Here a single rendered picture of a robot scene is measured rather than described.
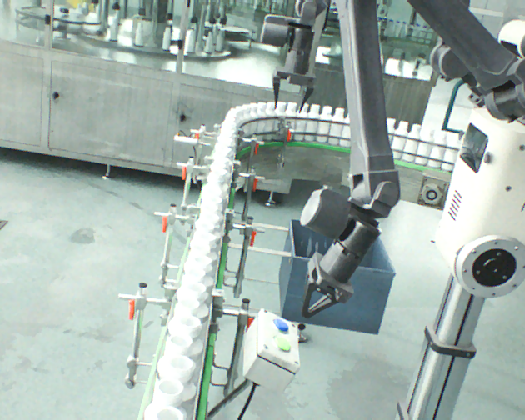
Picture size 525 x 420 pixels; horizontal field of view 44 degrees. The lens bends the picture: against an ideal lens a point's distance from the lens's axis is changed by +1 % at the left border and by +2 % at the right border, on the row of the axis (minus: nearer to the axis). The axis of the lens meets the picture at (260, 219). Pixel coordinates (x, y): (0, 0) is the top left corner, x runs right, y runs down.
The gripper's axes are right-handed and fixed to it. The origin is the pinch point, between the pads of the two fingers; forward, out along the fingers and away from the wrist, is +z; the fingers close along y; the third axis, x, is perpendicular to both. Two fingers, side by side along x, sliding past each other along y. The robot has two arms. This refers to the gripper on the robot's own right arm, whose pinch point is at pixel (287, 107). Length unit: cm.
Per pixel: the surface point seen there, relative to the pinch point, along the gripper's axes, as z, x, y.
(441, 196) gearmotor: 47, -102, -82
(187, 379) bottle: 26, 83, 14
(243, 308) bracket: 31, 51, 5
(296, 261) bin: 46.5, -9.2, -12.3
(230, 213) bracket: 28.8, 6.6, 9.9
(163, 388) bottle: 25, 87, 17
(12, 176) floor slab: 142, -283, 162
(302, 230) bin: 49, -40, -17
